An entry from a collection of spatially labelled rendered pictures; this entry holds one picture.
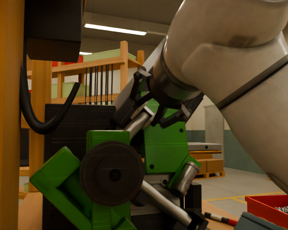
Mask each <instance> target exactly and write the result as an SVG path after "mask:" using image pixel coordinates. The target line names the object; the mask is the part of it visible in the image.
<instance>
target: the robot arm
mask: <svg viewBox="0 0 288 230"><path fill-rule="evenodd" d="M287 22H288V0H184V1H183V3H182V4H181V6H180V8H179V9H178V11H177V13H176V15H175V17H174V19H173V20H172V23H171V25H170V28H169V30H168V33H167V39H166V42H165V44H164V45H163V47H162V50H161V52H160V53H159V55H158V57H157V59H156V61H155V63H154V66H153V72H151V73H150V74H149V73H148V72H146V68H145V67H144V66H142V67H141V68H139V69H138V70H137V71H136V72H135V73H134V74H133V77H134V84H133V87H132V90H131V93H130V96H129V98H130V99H131V100H132V101H133V100H134V101H135V104H134V106H133V109H134V110H135V112H134V113H133V115H132V116H131V119H133V118H134V117H135V116H136V115H137V114H138V113H139V112H140V111H141V110H142V109H143V108H144V107H145V106H146V104H147V103H148V102H147V101H148V100H150V99H152V98H153V99H155V100H156V101H157V102H158V103H159V104H160V105H159V107H158V110H157V112H156V113H155V114H154V115H153V116H152V117H151V118H150V119H149V120H148V121H147V123H146V124H145V125H144V126H143V127H142V130H145V129H146V128H147V126H148V125H149V124H150V125H151V126H153V127H154V126H156V124H160V127H161V128H162V129H164V128H167V127H169V126H171V125H172V124H175V123H177V122H179V121H180V122H185V121H186V120H187V119H188V118H189V116H190V115H191V114H192V110H191V109H186V108H185V106H184V104H185V100H187V99H192V98H194V97H196V96H197V95H199V94H200V93H201V92H203V93H204V94H205V95H206V96H207V97H208V98H209V99H210V100H211V101H212V102H213V103H214V104H215V106H216V107H217V108H218V109H219V111H220V112H221V114H222V115H223V117H224V118H225V120H226V122H227V123H228V125H229V127H230V130H231V131H232V133H233V134H234V136H235V137H236V139H237V140H238V142H239V143H240V144H241V146H242V147H243V148H244V150H245V151H246V152H247V154H248V155H249V156H250V157H251V158H252V160H253V161H254V162H255V163H256V164H257V166H258V167H259V168H260V169H261V170H262V171H263V172H264V173H265V174H266V175H267V176H268V177H269V178H270V179H271V180H272V181H273V182H274V183H275V184H276V185H277V186H278V187H279V188H280V189H281V190H282V191H283V192H285V193H286V194H287V195H288V45H287V44H286V41H285V38H284V36H283V32H282V30H283V29H284V27H285V26H286V24H287ZM145 81H146V83H147V86H148V90H149V91H148V92H147V93H145V94H144V95H143V96H140V93H141V91H142V88H143V86H144V83H145ZM168 108H170V109H176V110H178V111H177V112H175V113H174V114H171V115H170V116H168V117H166V118H165V117H164V115H165V113H166V111H167V110H168Z"/></svg>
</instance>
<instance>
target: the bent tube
mask: <svg viewBox="0 0 288 230"><path fill-rule="evenodd" d="M153 115H154V113H153V112H152V111H151V110H150V109H148V108H147V107H146V106H145V107H144V108H143V109H142V110H141V111H140V112H139V113H138V114H137V115H136V116H135V117H134V118H133V119H132V121H131V122H130V123H129V124H128V125H127V126H126V127H125V128H124V129H123V131H129V132H130V141H131V140H132V138H133V137H134V136H135V135H136V134H137V133H138V132H139V131H140V130H141V128H142V127H143V126H144V125H145V124H146V123H147V121H148V120H149V119H150V118H151V117H152V116H153ZM138 192H142V193H143V194H144V195H145V196H147V197H148V198H149V201H150V202H151V203H152V204H154V205H155V206H156V207H158V208H159V209H160V210H162V211H163V212H164V213H165V214H167V215H168V216H169V217H171V218H172V219H173V220H177V221H178V222H180V223H181V224H182V225H184V226H185V227H188V226H189V224H190V222H191V220H192V216H191V215H189V214H188V213H187V212H186V211H184V210H183V209H182V208H180V207H179V206H178V205H176V204H175V203H174V202H172V201H171V200H170V199H169V198H167V197H166V196H165V195H164V194H162V193H161V192H160V191H159V190H157V189H156V188H155V187H153V186H152V185H151V184H149V183H148V182H147V181H145V180H143V183H142V186H141V188H140V190H139V191H138Z"/></svg>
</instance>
